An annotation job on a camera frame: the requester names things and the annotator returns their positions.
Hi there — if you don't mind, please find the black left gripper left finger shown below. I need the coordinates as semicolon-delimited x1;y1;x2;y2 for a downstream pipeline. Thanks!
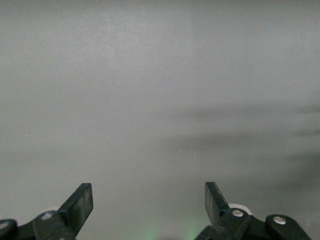
32;183;94;240

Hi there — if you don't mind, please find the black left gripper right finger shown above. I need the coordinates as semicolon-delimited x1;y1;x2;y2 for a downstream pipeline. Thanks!
194;181;251;240

